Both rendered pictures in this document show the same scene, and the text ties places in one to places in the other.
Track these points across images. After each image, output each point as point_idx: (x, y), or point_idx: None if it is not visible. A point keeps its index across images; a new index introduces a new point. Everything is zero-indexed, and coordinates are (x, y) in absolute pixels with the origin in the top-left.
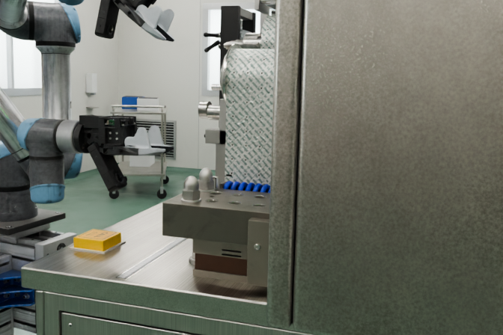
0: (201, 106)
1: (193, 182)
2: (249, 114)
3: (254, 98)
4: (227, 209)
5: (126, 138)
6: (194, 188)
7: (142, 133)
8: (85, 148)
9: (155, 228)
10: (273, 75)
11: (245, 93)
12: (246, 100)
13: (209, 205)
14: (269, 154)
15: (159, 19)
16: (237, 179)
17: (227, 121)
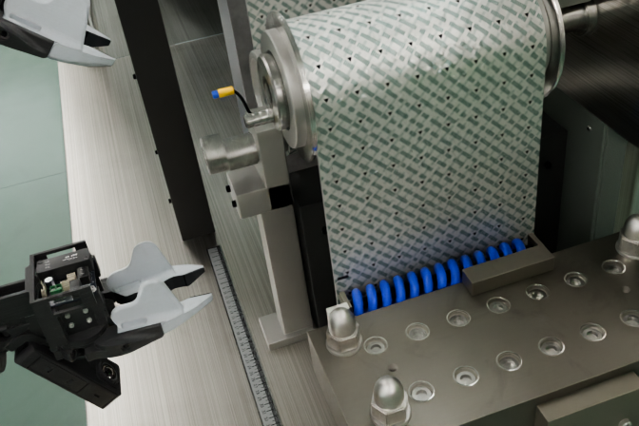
0: (214, 156)
1: (400, 393)
2: (371, 167)
3: (377, 136)
4: (492, 415)
5: (117, 312)
6: (403, 399)
7: (157, 291)
8: (1, 358)
9: (176, 386)
10: (413, 83)
11: (357, 133)
12: (361, 145)
13: (446, 415)
14: (416, 218)
15: (87, 21)
16: (360, 277)
17: (327, 193)
